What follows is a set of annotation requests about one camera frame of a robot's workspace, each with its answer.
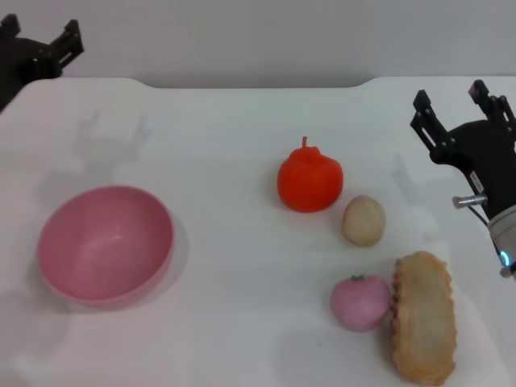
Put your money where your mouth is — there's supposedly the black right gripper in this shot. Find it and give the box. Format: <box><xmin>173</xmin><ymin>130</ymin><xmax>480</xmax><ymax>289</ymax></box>
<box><xmin>410</xmin><ymin>80</ymin><xmax>516</xmax><ymax>221</ymax></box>

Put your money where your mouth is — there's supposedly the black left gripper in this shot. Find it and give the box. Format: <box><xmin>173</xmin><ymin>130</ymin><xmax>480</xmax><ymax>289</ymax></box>
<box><xmin>0</xmin><ymin>13</ymin><xmax>86</xmax><ymax>114</ymax></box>

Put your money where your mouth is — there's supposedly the orange toy fruit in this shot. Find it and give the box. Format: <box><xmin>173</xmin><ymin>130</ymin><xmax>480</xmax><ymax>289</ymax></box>
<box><xmin>277</xmin><ymin>135</ymin><xmax>344</xmax><ymax>213</ymax></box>

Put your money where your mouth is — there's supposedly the pink plastic bowl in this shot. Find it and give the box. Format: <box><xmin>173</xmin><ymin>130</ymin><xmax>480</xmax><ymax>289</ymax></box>
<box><xmin>35</xmin><ymin>185</ymin><xmax>176</xmax><ymax>310</ymax></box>

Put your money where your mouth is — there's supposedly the beige toy potato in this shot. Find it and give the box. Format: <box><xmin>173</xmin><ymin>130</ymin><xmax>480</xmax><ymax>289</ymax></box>
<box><xmin>341</xmin><ymin>194</ymin><xmax>387</xmax><ymax>248</ymax></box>

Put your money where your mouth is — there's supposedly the golden fried pastry toy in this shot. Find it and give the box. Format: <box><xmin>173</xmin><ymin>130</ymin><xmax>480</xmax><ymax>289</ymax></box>
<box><xmin>390</xmin><ymin>251</ymin><xmax>459</xmax><ymax>387</ymax></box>

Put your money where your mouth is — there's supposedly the pink toy peach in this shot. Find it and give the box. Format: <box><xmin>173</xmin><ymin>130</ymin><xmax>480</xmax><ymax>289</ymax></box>
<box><xmin>331</xmin><ymin>274</ymin><xmax>392</xmax><ymax>333</ymax></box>

